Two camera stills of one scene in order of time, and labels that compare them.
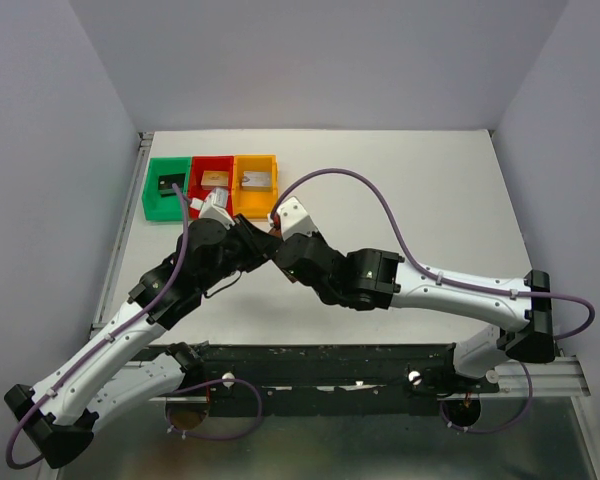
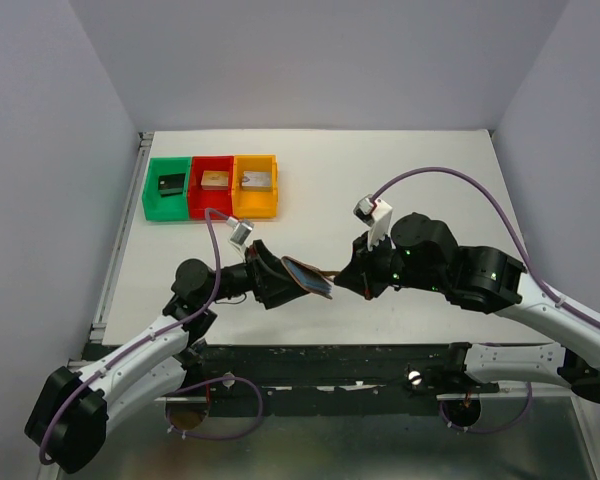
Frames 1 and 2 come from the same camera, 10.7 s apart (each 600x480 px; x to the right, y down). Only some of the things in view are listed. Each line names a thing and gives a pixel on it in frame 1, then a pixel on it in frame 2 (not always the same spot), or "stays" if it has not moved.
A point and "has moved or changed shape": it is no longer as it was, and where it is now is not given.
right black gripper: [290, 247] -> [368, 265]
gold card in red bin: [215, 179] stays
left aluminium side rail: [122, 234] stays
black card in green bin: [165, 184] stays
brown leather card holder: [278, 233] has moved or changed shape
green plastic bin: [156, 207] stays
